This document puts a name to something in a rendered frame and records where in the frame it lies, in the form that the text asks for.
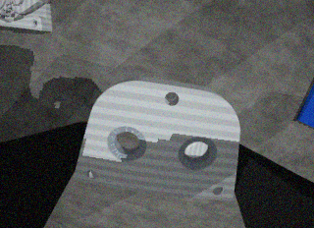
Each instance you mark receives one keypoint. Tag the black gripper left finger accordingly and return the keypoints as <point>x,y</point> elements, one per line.
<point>34,171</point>

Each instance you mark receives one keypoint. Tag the blue flat rectangular plate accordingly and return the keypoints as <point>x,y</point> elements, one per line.
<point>306,114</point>

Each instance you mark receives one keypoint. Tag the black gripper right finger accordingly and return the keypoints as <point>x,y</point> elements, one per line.
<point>270,196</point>

